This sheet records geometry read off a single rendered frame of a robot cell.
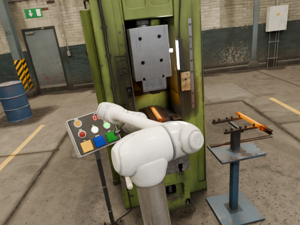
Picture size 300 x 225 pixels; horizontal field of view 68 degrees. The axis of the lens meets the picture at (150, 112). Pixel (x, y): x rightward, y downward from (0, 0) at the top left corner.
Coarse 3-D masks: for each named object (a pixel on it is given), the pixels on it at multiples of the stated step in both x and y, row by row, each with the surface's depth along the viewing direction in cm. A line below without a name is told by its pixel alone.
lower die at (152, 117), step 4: (144, 108) 230; (148, 108) 228; (156, 108) 225; (160, 108) 224; (144, 112) 222; (148, 112) 218; (152, 112) 215; (160, 112) 214; (148, 116) 209; (152, 116) 208; (164, 116) 204; (152, 120) 199; (156, 120) 198; (164, 120) 196; (168, 120) 197
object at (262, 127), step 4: (236, 112) 205; (240, 112) 203; (244, 116) 195; (248, 120) 188; (252, 120) 186; (256, 124) 179; (260, 124) 177; (260, 128) 173; (264, 128) 170; (268, 128) 169; (268, 132) 167
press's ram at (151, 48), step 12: (132, 36) 168; (144, 36) 169; (156, 36) 171; (132, 48) 170; (144, 48) 172; (156, 48) 174; (168, 48) 176; (132, 60) 177; (144, 60) 175; (156, 60) 177; (168, 60) 180; (132, 72) 191; (144, 72) 178; (156, 72) 181; (168, 72) 183
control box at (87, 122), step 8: (72, 120) 163; (80, 120) 166; (88, 120) 168; (96, 120) 171; (72, 128) 161; (80, 128) 164; (88, 128) 167; (104, 128) 173; (112, 128) 176; (72, 136) 160; (88, 136) 165; (96, 136) 168; (104, 136) 171; (80, 152) 159; (88, 152) 162
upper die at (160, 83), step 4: (144, 80) 181; (148, 80) 181; (152, 80) 182; (156, 80) 183; (160, 80) 184; (164, 80) 184; (140, 84) 192; (144, 84) 182; (148, 84) 182; (152, 84) 183; (156, 84) 184; (160, 84) 185; (164, 84) 185; (144, 88) 183; (148, 88) 184; (152, 88) 184; (156, 88) 185; (160, 88) 186; (164, 88) 187
